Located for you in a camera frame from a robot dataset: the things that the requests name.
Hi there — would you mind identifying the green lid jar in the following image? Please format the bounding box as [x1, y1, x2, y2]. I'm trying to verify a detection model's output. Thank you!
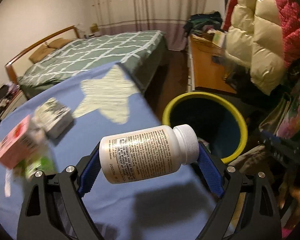
[12, 153, 57, 181]

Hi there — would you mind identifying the clothes pile on cabinet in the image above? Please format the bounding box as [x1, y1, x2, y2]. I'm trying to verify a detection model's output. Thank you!
[183, 11, 223, 36]

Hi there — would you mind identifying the blue star tablecloth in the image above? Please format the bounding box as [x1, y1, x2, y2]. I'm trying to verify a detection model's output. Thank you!
[0, 62, 216, 239]

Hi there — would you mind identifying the white cardboard box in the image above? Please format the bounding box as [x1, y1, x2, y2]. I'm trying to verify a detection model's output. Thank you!
[32, 98, 74, 139]

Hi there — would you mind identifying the white nightstand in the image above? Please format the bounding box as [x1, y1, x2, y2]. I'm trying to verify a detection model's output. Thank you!
[0, 90, 27, 120]

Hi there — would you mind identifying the cream puffer jacket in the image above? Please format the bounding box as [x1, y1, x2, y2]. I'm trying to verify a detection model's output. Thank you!
[225, 0, 286, 95]

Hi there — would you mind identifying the pink white curtain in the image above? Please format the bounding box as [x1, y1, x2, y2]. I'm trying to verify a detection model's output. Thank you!
[91, 0, 206, 51]

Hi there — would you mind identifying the pink strawberry milk carton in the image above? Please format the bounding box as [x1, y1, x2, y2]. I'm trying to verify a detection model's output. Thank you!
[0, 115, 46, 170]

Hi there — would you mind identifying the yellow rimmed trash bin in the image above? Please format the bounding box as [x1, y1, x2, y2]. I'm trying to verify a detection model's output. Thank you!
[162, 92, 248, 164]

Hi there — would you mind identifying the yellow box on far nightstand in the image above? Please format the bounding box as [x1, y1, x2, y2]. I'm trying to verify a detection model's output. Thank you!
[90, 23, 99, 33]

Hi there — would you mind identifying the green plaid duvet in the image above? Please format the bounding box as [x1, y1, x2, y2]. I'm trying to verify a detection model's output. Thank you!
[17, 30, 167, 99]

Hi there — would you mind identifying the right brown pillow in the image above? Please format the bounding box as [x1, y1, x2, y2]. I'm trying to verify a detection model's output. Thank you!
[48, 38, 74, 49]

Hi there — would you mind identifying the left brown pillow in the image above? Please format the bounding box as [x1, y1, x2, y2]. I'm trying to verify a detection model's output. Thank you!
[29, 45, 55, 64]

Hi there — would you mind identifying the wooden low cabinet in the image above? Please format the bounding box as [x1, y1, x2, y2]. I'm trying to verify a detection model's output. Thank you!
[187, 35, 236, 95]

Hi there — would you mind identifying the red puffer jacket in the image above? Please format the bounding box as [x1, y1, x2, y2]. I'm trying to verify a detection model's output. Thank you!
[222, 0, 300, 68]

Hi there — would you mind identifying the pink floral bag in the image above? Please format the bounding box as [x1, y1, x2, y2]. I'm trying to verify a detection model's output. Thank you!
[276, 96, 300, 139]

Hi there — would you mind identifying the brown pillow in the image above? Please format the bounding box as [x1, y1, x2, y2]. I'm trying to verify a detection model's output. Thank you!
[48, 38, 74, 49]
[29, 45, 55, 64]

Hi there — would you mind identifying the white pill bottle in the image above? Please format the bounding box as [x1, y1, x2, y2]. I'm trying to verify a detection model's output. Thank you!
[99, 124, 199, 184]

